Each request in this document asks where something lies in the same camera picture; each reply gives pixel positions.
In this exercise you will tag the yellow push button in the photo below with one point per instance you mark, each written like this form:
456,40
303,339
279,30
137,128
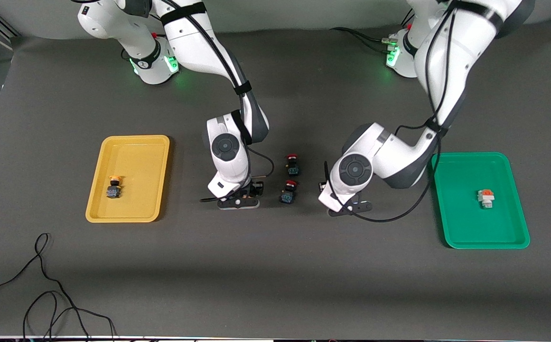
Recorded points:
114,187

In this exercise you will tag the green button orange block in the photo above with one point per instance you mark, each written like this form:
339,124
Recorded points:
485,197

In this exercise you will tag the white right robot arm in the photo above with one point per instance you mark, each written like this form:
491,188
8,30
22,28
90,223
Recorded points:
199,42

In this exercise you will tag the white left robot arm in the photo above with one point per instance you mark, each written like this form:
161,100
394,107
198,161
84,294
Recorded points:
451,61

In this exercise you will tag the red push button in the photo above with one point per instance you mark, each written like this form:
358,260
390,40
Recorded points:
293,165
288,192

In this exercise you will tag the yellow plastic tray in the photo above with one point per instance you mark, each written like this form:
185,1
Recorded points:
137,161

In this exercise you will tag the green plastic tray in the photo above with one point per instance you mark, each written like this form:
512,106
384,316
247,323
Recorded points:
479,223

